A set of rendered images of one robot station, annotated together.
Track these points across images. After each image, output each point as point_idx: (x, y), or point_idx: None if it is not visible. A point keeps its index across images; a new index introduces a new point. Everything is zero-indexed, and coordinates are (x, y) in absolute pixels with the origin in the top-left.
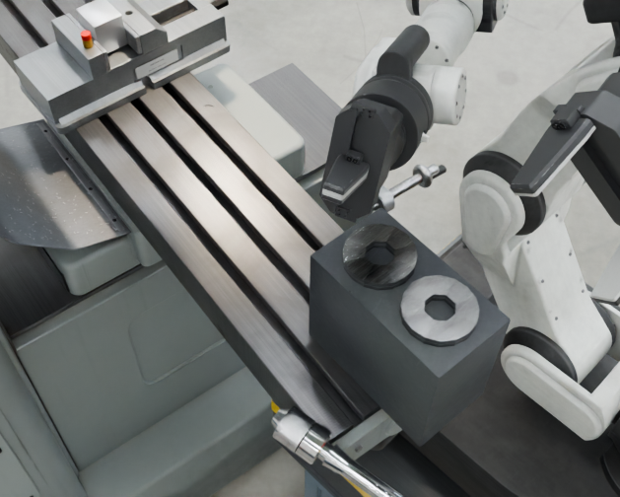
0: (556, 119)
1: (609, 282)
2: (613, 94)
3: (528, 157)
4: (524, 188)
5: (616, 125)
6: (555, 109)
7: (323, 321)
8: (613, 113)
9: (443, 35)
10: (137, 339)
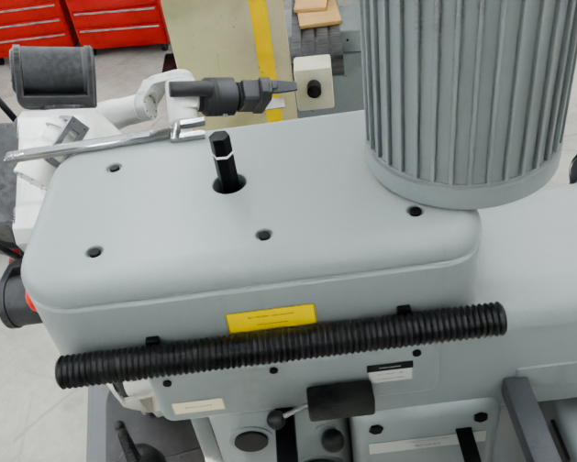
0: (276, 85)
1: (279, 103)
2: (254, 89)
3: (287, 90)
4: (296, 83)
5: (267, 77)
6: (271, 90)
7: None
8: (265, 78)
9: None
10: None
